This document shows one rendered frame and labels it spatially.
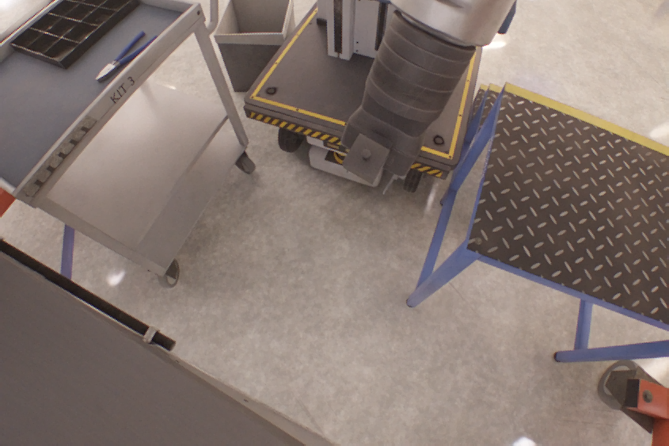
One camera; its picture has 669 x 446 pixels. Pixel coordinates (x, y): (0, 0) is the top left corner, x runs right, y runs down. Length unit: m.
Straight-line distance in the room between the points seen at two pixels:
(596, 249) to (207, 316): 1.08
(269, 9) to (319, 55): 0.47
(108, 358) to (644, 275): 0.81
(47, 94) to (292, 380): 0.98
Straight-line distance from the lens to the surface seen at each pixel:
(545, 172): 0.72
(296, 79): 1.16
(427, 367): 1.15
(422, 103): 0.28
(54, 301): 0.46
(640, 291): 0.74
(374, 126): 0.32
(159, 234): 1.20
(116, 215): 1.09
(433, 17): 0.25
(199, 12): 0.89
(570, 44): 2.31
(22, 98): 0.96
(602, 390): 1.37
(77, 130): 0.73
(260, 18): 1.67
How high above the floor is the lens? 1.12
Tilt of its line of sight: 61 degrees down
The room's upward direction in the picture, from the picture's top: 3 degrees clockwise
